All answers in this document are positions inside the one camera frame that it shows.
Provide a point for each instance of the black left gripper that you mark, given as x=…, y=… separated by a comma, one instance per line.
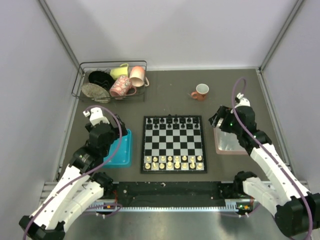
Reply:
x=116, y=130

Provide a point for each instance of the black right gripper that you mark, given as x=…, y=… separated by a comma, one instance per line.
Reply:
x=223, y=112

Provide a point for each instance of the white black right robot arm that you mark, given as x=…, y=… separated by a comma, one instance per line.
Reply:
x=295, y=209

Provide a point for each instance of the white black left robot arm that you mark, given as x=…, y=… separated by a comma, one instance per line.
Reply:
x=80, y=185

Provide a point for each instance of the black chess pieces row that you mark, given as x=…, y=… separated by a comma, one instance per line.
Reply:
x=172, y=122

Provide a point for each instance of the black white chess board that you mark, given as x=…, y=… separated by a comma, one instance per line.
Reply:
x=175, y=142

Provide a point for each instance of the pink metal tray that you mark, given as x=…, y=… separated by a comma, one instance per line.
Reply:
x=227, y=143

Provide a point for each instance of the blue plastic tray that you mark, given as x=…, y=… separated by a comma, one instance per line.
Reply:
x=123, y=157

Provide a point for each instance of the orange ceramic mug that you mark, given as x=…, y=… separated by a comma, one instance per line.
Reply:
x=201, y=92

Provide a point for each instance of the speckled grey plate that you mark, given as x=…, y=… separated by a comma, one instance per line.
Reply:
x=95, y=93

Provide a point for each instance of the pink floral ceramic mug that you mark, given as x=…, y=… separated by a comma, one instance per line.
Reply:
x=122, y=88

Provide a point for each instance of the black scalloped bowl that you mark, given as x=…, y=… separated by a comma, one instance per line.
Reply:
x=102, y=79

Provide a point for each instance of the yellow ceramic mug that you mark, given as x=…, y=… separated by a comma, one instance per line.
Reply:
x=122, y=70

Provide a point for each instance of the pink white ceramic mug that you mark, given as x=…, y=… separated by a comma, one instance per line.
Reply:
x=138, y=77

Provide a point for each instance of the white queen piece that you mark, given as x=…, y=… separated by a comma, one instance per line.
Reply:
x=169, y=165

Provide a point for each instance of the white king piece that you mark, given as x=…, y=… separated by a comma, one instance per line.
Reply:
x=177, y=165

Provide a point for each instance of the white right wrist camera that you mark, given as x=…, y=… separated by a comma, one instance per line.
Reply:
x=241, y=100

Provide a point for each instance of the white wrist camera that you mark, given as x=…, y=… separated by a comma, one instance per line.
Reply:
x=96, y=116
x=241, y=100

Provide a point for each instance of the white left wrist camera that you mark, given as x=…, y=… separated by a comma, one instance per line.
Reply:
x=96, y=116

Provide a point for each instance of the black wire dish rack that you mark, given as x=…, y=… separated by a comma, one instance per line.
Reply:
x=85, y=68

